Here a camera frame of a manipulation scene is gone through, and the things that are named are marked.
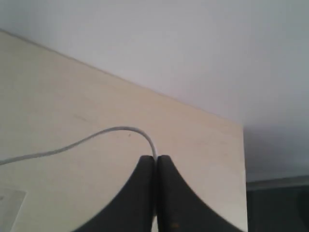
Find clear plastic storage case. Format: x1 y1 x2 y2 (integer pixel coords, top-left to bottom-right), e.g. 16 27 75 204
0 187 27 232

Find white wired earphones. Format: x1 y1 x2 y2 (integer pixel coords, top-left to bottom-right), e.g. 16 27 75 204
0 126 158 166

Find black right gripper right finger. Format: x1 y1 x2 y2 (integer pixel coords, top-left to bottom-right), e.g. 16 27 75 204
156 155 240 232

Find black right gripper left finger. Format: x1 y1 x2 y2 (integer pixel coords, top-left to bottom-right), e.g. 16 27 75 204
76 156 155 232

